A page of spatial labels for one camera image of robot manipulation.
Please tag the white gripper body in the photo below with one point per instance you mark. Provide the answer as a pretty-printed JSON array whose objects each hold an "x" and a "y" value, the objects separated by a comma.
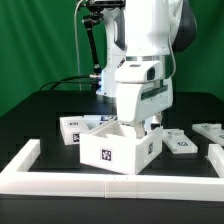
[{"x": 142, "y": 91}]

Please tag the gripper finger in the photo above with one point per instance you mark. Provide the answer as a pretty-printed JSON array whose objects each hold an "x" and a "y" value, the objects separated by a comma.
[
  {"x": 140, "y": 130},
  {"x": 156, "y": 121}
]

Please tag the white cabinet door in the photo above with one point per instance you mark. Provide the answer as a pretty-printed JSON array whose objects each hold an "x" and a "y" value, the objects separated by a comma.
[
  {"x": 213, "y": 132},
  {"x": 178, "y": 142}
]

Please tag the white cabinet body box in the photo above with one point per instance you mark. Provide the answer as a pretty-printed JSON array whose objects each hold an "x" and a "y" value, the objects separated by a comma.
[{"x": 114, "y": 147}]

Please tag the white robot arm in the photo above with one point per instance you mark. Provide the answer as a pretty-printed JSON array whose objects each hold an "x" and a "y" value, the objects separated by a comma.
[{"x": 142, "y": 38}]

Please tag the white flat tagged panel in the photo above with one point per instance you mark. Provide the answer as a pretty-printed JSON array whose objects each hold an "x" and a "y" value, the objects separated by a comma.
[{"x": 93, "y": 121}]

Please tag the small white tagged block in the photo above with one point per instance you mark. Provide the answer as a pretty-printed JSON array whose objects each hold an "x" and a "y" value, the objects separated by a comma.
[{"x": 71, "y": 128}]

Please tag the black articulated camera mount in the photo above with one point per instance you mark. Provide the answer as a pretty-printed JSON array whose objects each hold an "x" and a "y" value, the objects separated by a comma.
[{"x": 92, "y": 36}]

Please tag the white U-shaped boundary frame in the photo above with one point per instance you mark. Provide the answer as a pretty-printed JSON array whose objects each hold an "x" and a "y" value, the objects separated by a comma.
[{"x": 17, "y": 179}]

